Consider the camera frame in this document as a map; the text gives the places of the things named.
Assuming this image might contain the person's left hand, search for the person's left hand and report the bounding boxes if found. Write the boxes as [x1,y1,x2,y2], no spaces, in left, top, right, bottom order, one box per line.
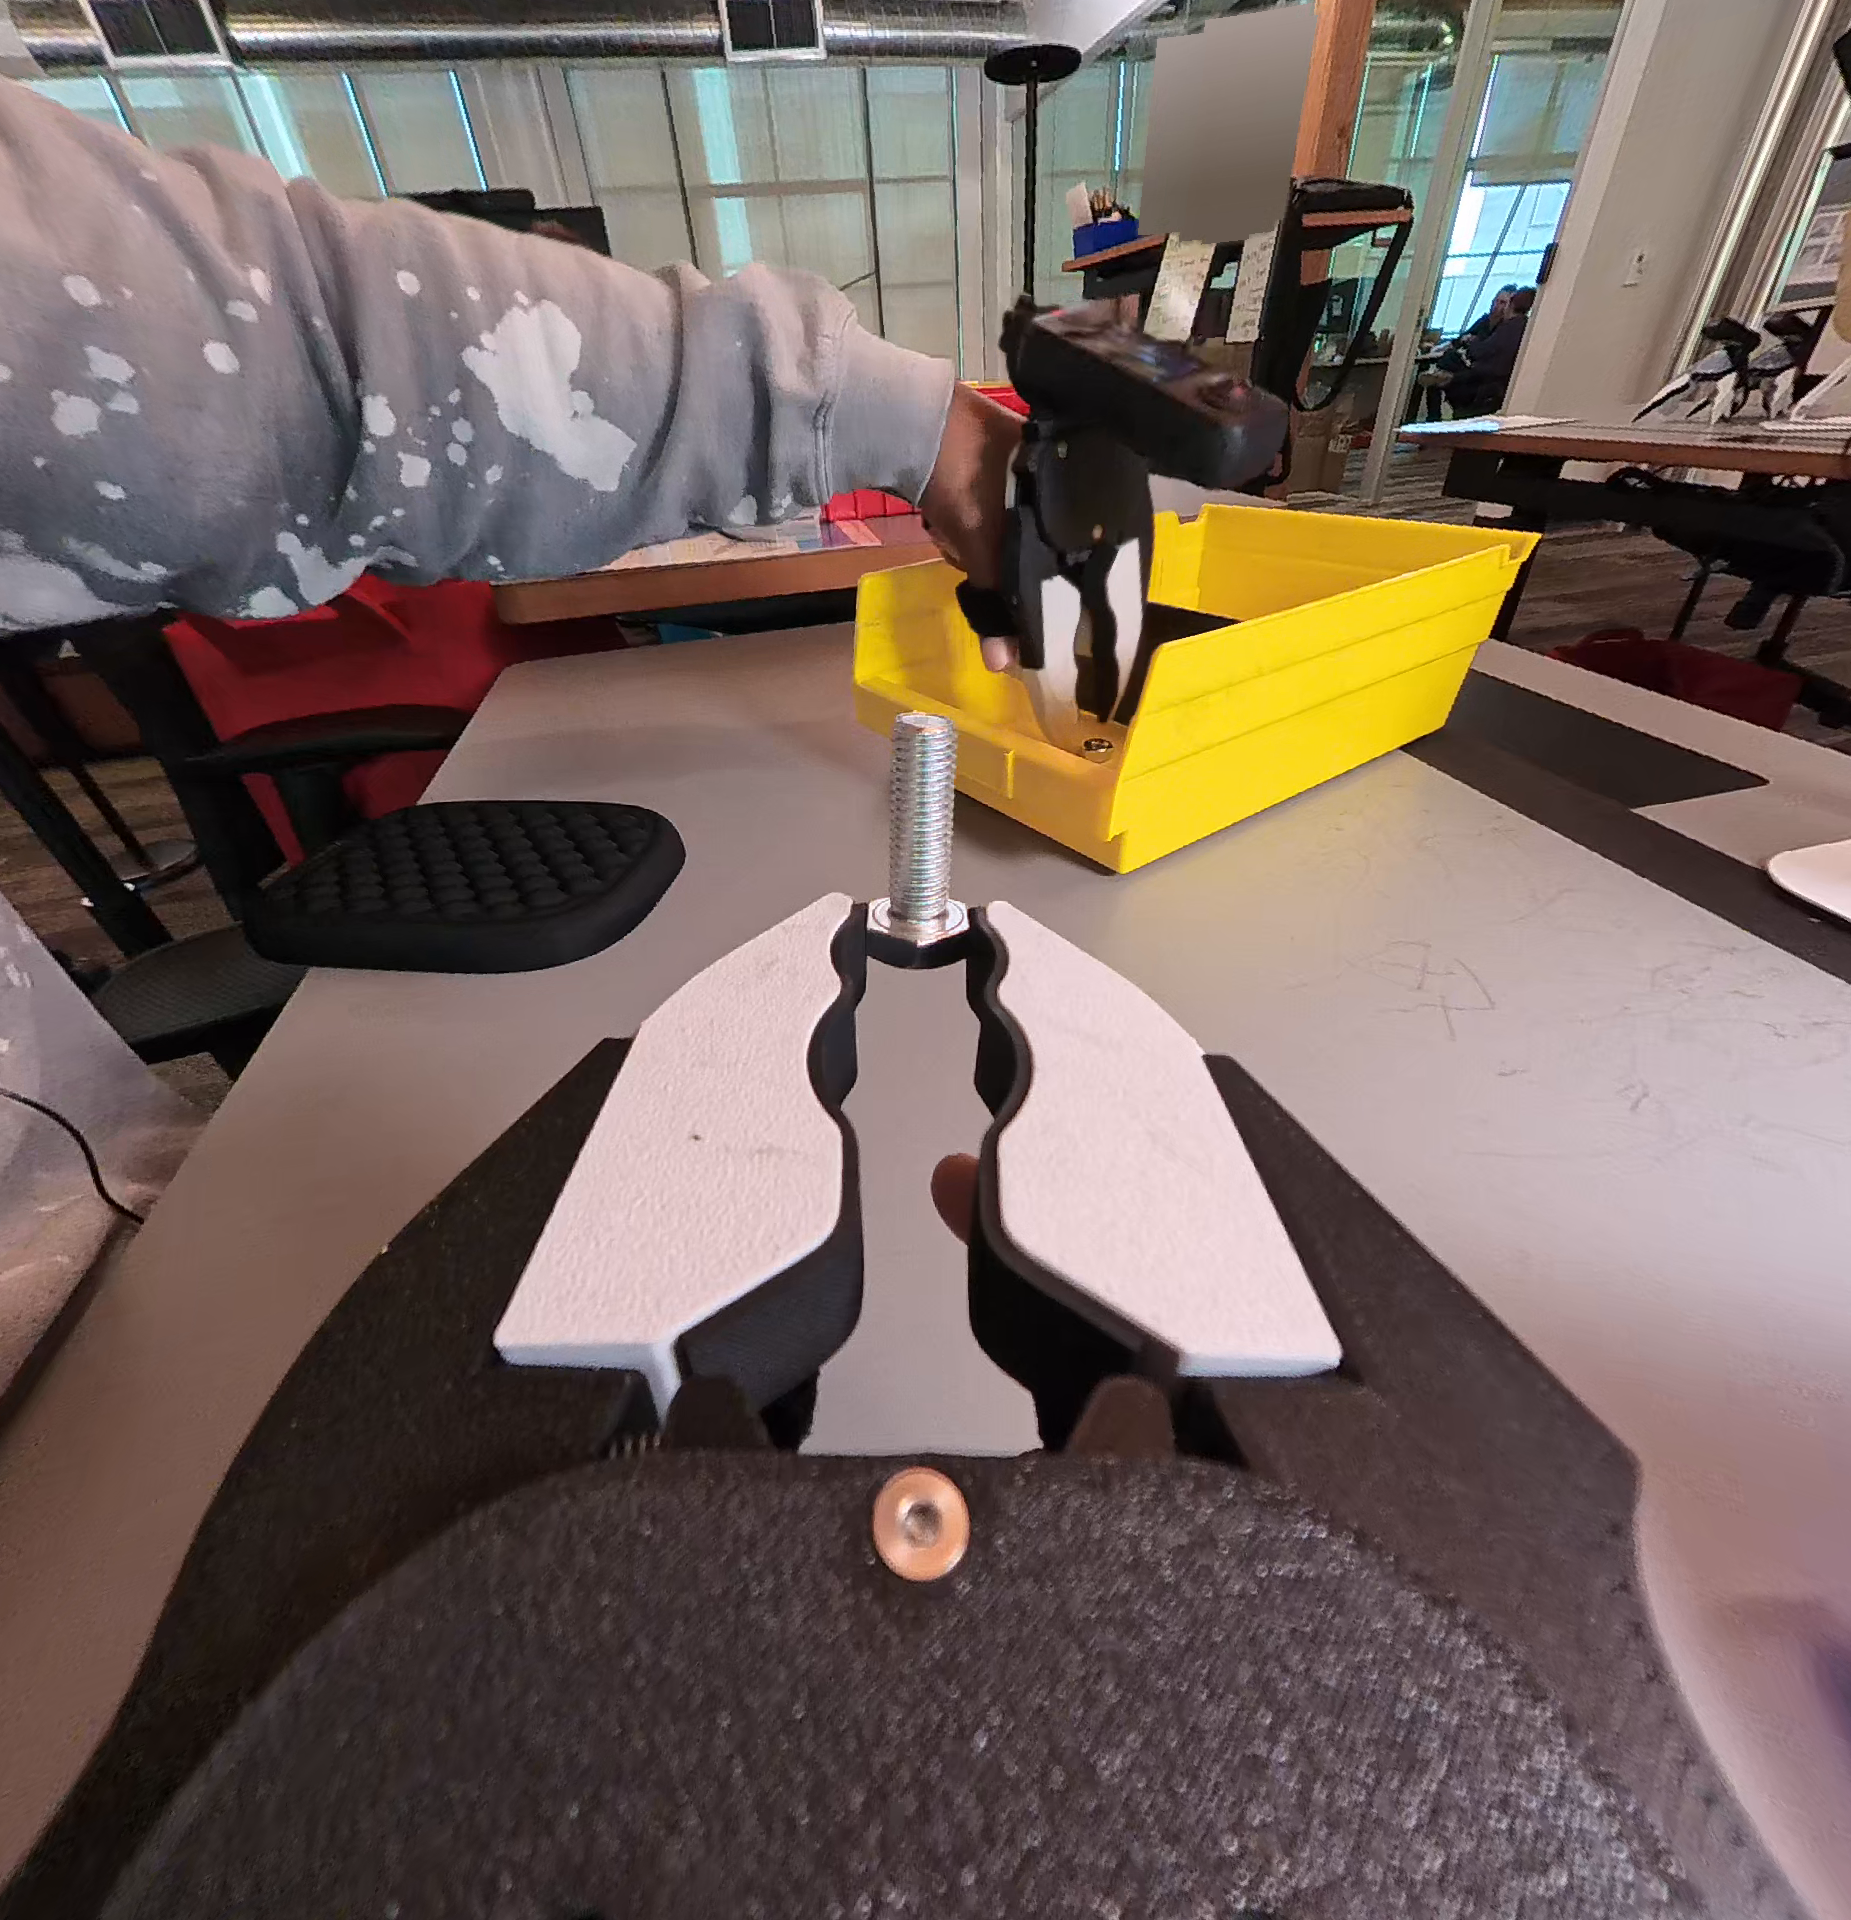
[917,383,1028,681]

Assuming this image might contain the thin black cable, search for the thin black cable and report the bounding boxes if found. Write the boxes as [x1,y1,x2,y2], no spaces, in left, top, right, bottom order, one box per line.
[0,1081,148,1226]

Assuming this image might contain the red flexible tub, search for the red flexible tub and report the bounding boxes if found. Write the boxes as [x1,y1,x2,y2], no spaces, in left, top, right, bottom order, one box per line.
[156,575,627,867]

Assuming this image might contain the black floor lamp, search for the black floor lamp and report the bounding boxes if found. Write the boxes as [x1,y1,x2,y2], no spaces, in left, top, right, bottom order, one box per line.
[986,42,1086,303]

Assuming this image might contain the brown wooden table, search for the brown wooden table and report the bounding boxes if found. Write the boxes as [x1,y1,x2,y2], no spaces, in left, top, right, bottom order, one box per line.
[495,509,961,630]

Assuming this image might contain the long wooden desk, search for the long wooden desk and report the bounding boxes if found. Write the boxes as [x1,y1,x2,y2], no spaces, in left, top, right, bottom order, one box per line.
[1398,416,1851,633]

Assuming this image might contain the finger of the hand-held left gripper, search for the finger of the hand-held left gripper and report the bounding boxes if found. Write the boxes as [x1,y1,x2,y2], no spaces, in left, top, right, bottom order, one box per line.
[1038,575,1093,722]
[1099,539,1156,724]

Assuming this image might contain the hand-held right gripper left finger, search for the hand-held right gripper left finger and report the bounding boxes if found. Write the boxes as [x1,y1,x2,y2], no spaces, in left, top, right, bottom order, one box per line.
[495,889,871,1428]

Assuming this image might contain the silver ventilation duct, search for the silver ventilation duct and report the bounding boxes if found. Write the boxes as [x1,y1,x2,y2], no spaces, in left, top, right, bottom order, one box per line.
[0,0,1484,73]

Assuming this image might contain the black office chair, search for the black office chair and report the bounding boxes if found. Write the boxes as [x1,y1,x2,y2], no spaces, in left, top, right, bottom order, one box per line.
[0,609,686,1081]

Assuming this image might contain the yellow plastic bin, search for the yellow plastic bin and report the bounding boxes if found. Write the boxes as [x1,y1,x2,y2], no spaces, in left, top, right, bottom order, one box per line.
[849,506,1539,879]

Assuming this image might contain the white flat pad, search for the white flat pad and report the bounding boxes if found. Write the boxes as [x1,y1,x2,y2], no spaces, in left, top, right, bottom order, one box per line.
[1765,831,1851,945]

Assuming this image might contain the person's left forearm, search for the person's left forearm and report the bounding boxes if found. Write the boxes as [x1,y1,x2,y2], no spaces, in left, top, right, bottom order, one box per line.
[0,64,961,633]

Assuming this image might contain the black standing desk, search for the black standing desk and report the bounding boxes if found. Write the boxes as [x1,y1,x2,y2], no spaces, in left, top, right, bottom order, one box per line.
[1064,178,1416,498]

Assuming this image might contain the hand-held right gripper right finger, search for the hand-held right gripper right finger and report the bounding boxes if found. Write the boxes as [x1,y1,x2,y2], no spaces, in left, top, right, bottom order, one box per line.
[966,901,1342,1423]

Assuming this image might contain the dark red bag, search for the dark red bag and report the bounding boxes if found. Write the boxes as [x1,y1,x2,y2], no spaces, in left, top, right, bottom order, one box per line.
[1552,630,1805,737]

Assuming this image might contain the silver threaded bolt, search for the silver threaded bolt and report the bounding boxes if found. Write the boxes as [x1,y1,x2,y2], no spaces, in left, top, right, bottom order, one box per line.
[865,713,966,963]

